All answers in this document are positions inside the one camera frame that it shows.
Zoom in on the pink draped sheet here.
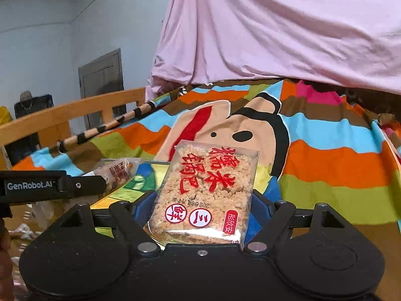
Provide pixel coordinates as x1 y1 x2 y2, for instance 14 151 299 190
147 0 400 96

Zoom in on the person left hand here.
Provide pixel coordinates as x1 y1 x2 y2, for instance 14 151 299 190
0 219 14 301

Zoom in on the nut bar clear wrapper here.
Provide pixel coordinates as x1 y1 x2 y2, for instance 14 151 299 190
84 158 142 193

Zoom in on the black plastic crate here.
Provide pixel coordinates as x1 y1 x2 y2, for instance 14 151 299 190
5 93 54 164

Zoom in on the yellow bag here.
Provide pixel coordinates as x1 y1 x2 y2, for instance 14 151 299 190
0 106 12 125

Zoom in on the beige hat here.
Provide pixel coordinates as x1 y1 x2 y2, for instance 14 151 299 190
20 90 33 103

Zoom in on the wooden bed rail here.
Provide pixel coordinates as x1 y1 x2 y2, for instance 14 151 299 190
0 86 148 151

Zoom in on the metal tray with dinosaur drawing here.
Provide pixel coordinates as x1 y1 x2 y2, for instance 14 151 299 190
91 161 271 243

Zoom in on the rice cracker packet red text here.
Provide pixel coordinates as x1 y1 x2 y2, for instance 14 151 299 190
147 141 259 245

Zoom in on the colourful cartoon monkey blanket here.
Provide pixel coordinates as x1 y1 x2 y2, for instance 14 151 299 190
15 79 400 300

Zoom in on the grey door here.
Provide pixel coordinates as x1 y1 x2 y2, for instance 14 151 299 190
77 48 127 129

